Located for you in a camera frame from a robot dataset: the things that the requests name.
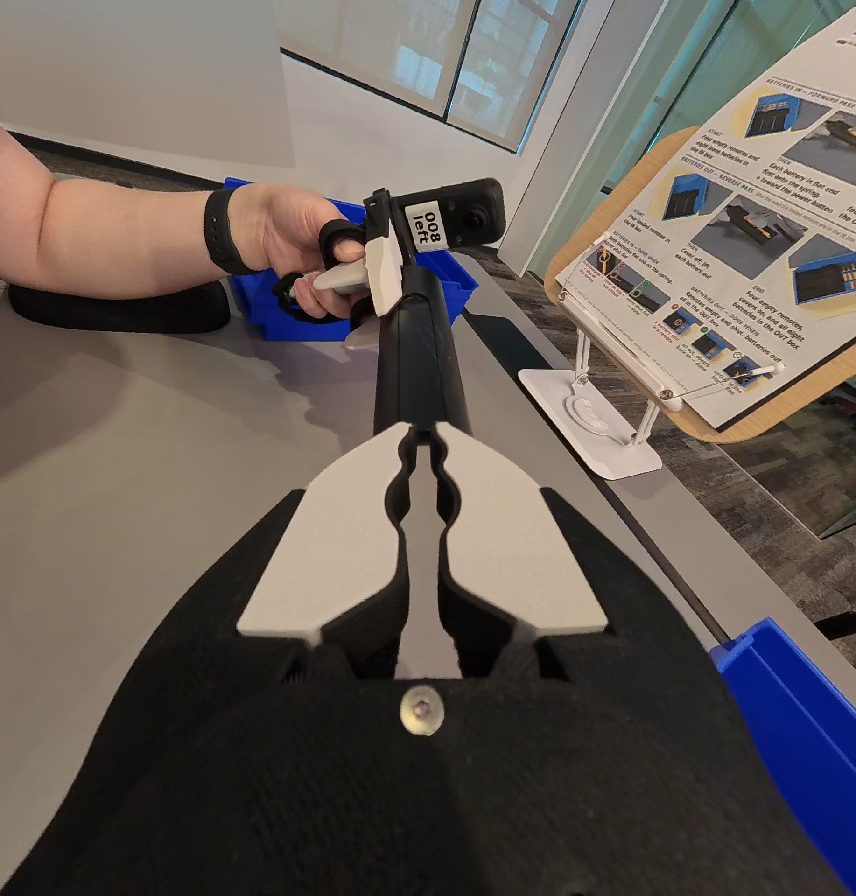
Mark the dark grey desk panel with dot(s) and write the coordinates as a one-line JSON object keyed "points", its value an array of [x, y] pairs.
{"points": [[501, 343]]}

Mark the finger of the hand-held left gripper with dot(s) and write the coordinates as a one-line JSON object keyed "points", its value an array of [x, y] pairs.
{"points": [[361, 339], [386, 276]]}

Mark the black wristband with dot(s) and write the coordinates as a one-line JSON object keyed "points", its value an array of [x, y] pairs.
{"points": [[225, 234]]}

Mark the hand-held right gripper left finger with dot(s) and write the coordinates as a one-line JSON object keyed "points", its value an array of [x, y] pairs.
{"points": [[330, 553]]}

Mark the black remote control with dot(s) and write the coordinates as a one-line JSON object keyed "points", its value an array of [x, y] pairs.
{"points": [[421, 364]]}

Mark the person's left forearm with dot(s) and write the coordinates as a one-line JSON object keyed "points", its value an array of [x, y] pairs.
{"points": [[106, 231]]}

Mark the person's left hand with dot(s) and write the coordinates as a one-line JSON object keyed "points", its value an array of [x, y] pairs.
{"points": [[281, 231]]}

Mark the blue plastic bin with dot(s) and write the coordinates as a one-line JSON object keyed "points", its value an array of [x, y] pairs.
{"points": [[806, 756], [442, 280]]}

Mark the instruction poster board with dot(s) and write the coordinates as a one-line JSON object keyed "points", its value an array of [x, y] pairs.
{"points": [[750, 245]]}

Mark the frosted glass window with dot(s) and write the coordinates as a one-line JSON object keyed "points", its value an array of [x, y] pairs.
{"points": [[435, 63]]}

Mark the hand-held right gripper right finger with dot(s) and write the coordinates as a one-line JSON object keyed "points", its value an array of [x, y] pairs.
{"points": [[519, 553]]}

